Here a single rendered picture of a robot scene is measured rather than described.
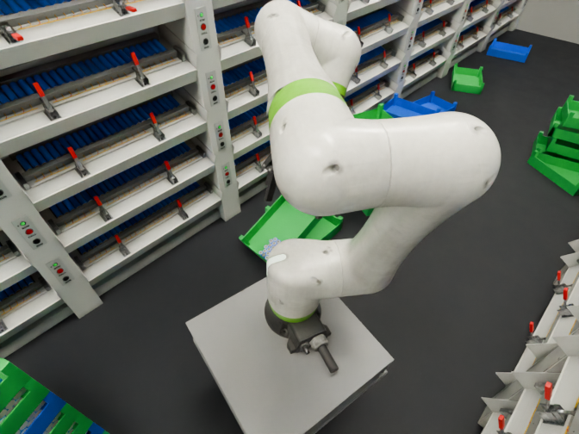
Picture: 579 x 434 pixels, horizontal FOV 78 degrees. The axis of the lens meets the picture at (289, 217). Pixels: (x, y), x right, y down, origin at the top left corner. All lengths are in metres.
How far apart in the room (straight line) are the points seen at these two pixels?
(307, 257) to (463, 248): 1.10
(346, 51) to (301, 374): 0.72
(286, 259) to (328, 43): 0.45
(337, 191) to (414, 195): 0.10
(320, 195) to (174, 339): 1.10
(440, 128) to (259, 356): 0.67
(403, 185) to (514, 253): 1.44
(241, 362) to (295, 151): 0.63
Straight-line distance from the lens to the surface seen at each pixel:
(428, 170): 0.44
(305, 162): 0.40
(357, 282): 0.79
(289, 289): 0.76
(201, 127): 1.38
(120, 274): 1.60
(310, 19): 0.80
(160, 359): 1.40
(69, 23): 1.14
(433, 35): 2.84
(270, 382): 0.91
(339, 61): 0.81
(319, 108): 0.45
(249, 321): 0.97
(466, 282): 1.65
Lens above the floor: 1.23
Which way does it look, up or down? 46 degrees down
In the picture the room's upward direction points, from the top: straight up
